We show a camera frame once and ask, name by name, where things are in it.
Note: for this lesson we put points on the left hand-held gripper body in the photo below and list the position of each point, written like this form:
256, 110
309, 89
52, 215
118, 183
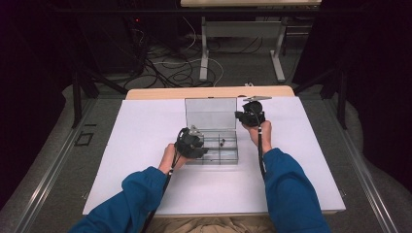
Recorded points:
189, 144

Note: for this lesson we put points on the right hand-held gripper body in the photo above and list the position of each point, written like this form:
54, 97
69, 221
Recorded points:
254, 113

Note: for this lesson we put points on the clear plastic compartment box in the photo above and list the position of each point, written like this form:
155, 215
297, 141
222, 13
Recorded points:
212, 129

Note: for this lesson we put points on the person's right hand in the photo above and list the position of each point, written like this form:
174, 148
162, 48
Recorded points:
266, 136

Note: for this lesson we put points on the person's left hand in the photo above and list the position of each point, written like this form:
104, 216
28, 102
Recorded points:
168, 160

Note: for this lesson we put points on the white table sheet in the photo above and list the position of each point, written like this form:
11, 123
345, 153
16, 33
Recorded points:
142, 129

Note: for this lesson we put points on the person's beige trouser legs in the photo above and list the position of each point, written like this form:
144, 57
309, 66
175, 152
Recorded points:
207, 226

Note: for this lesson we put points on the black metal stand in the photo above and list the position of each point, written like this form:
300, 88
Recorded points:
76, 97
341, 97

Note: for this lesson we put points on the black computer tower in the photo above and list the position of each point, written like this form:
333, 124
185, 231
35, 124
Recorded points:
110, 42

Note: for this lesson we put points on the dark curtain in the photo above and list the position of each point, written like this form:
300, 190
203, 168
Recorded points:
382, 81
26, 97

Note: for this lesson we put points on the grey metal frame desk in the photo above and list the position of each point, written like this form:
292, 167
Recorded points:
243, 29

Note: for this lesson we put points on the small metal table bracket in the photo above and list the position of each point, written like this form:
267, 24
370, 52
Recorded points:
85, 195
342, 193

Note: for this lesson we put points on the aluminium floor rail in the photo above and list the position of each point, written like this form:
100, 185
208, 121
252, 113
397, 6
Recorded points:
48, 181
362, 181

